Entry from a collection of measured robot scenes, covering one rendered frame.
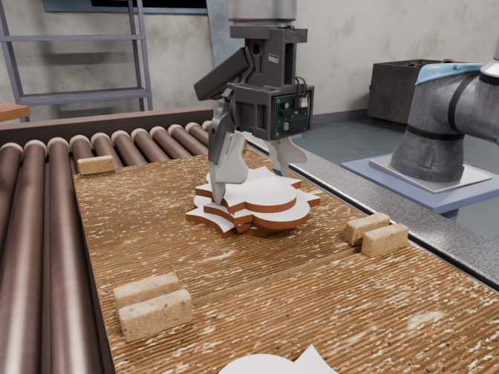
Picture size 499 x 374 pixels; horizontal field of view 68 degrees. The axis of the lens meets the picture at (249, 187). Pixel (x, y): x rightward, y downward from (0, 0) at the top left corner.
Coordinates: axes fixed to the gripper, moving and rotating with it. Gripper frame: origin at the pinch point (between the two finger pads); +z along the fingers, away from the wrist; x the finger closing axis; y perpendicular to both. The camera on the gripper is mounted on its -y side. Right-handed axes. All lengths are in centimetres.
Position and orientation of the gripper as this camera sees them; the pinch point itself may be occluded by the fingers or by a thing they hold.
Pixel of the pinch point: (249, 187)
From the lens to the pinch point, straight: 50.3
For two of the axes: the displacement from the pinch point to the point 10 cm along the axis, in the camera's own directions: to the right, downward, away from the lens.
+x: 7.6, -2.6, 6.0
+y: 6.5, 3.0, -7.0
